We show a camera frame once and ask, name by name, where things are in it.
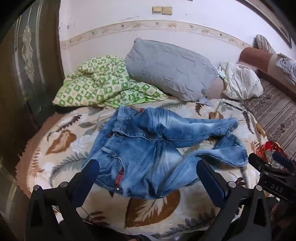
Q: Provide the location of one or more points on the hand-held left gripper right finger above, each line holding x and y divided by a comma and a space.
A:
210, 178

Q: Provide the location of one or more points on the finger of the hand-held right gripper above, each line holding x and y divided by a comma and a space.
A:
283, 160
259, 163

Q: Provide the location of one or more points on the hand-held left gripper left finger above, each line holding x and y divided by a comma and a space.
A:
91, 171

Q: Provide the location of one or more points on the blue denim pants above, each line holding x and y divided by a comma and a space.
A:
143, 150

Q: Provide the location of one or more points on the red glittery cloth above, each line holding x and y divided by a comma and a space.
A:
269, 148

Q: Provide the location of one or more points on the leaf printed blanket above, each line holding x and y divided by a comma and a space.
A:
69, 143

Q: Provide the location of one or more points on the striped floral mattress cover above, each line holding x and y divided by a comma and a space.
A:
272, 111

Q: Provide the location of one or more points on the dark pen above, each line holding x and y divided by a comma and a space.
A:
232, 105

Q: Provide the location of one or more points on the white crumpled cloth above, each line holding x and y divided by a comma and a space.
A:
242, 81

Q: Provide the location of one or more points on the green checked blanket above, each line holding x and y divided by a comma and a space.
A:
97, 85

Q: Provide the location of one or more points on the grey crumpled cloth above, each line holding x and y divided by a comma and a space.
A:
286, 66

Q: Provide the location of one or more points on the brown bolster cushion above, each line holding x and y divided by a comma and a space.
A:
254, 56

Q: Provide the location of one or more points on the striped cushion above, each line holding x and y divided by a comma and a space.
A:
264, 44

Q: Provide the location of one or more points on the grey pillow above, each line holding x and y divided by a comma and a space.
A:
166, 67

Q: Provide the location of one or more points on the dark picture frame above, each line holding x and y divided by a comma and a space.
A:
277, 25

